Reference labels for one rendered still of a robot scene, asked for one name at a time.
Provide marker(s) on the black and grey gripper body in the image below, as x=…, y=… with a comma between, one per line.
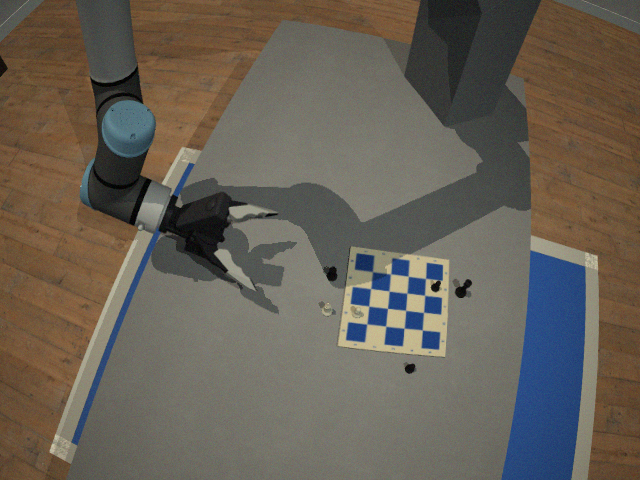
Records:
x=203, y=234

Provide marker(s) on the blue and cream chessboard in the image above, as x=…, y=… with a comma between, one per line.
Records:
x=400, y=312

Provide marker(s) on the white bishop chess piece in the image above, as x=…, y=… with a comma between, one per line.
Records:
x=327, y=310

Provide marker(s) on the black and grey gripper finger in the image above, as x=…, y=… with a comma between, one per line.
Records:
x=222, y=259
x=241, y=212

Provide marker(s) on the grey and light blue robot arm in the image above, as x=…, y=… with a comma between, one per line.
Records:
x=111, y=183

